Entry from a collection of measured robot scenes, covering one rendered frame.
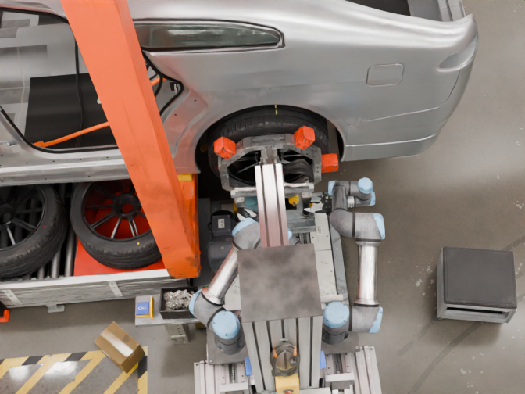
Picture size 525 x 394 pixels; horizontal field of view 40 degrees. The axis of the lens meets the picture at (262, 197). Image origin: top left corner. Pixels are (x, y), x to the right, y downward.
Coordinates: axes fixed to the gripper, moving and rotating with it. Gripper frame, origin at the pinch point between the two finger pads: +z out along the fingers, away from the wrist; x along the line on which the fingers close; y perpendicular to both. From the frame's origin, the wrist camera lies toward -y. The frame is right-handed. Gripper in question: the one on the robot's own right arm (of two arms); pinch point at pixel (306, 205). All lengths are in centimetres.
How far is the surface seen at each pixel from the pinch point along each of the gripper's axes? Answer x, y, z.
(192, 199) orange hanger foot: -19, -15, 61
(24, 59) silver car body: -112, 7, 155
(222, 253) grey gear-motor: 2, -43, 48
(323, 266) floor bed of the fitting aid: 0, -75, -10
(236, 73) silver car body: -31, 74, 29
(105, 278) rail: 10, -44, 115
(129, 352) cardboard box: 47, -65, 106
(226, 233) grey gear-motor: -11, -43, 45
